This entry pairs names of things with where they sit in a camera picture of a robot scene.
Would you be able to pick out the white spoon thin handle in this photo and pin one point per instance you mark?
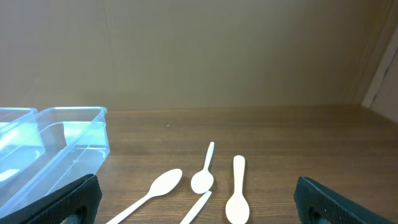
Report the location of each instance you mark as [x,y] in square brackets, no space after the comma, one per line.
[203,180]

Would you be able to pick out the clear plastic container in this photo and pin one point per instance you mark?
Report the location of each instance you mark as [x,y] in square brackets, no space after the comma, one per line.
[21,144]
[75,143]

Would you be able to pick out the left clear plastic container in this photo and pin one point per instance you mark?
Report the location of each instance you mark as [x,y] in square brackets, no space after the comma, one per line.
[21,144]

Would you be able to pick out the yellow plastic spoon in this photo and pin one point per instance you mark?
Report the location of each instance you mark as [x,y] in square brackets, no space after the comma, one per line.
[237,208]

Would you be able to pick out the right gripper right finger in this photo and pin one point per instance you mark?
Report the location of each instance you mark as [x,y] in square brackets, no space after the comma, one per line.
[318,204]

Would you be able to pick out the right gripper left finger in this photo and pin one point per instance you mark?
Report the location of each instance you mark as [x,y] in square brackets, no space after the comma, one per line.
[76,202]

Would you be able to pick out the white spoon diagonal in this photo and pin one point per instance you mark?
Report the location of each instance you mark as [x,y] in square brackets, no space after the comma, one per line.
[161,186]

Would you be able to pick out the right clear plastic container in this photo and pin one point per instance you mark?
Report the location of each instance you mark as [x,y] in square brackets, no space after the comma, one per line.
[75,143]

